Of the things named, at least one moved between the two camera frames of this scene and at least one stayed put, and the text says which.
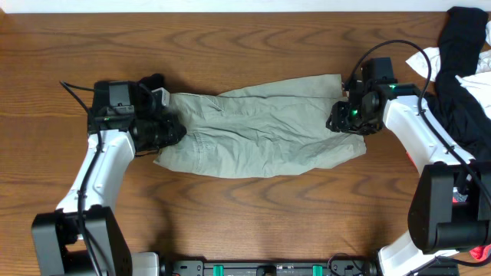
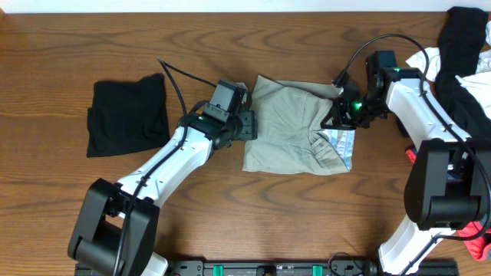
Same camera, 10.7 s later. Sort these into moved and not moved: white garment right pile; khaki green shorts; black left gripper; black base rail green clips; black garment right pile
Moved: khaki green shorts; black left gripper
Not moved: black garment right pile; black base rail green clips; white garment right pile
